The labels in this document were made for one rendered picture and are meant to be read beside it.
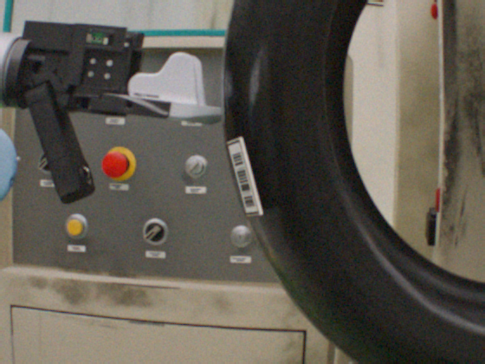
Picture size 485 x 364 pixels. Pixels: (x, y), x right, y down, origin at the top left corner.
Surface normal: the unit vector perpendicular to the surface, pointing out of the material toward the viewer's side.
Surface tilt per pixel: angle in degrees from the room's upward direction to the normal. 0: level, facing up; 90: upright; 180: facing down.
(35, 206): 90
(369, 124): 90
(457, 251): 90
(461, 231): 90
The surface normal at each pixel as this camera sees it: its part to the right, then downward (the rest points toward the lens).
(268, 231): -0.76, 0.35
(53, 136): -0.14, 0.11
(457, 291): -0.09, -0.12
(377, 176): 0.22, 0.06
